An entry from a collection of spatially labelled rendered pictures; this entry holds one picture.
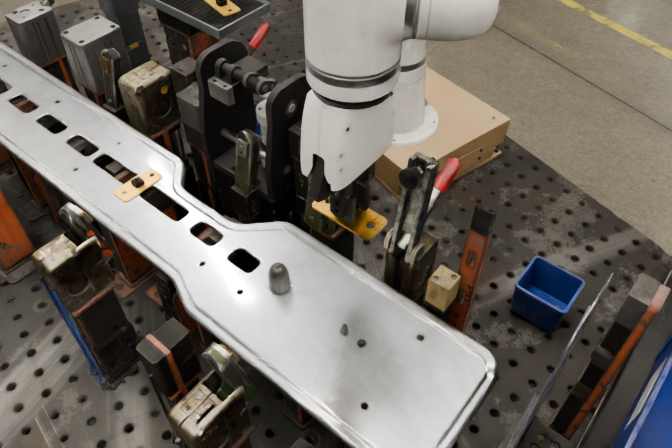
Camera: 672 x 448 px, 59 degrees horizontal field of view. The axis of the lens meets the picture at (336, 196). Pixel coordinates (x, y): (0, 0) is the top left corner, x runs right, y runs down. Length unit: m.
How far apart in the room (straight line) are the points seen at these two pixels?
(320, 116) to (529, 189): 1.06
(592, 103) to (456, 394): 2.43
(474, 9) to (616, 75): 2.93
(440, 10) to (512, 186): 1.10
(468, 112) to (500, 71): 1.67
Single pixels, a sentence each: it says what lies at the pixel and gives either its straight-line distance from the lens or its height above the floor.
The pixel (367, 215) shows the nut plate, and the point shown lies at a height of 1.25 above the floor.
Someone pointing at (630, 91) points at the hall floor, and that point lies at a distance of 3.30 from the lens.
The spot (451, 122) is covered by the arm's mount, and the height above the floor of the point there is 0.81.
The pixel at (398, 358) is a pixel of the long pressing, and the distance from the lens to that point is 0.86.
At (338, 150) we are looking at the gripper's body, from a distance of 0.55.
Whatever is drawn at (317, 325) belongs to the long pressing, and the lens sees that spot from 0.88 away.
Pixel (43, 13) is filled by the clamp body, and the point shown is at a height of 1.06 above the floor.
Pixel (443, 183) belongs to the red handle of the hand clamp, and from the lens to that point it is 0.89.
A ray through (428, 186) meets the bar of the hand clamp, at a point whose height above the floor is 1.19.
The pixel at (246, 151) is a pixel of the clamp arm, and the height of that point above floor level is 1.08.
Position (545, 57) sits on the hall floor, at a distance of 3.40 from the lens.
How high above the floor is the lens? 1.75
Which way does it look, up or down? 46 degrees down
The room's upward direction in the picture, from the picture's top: straight up
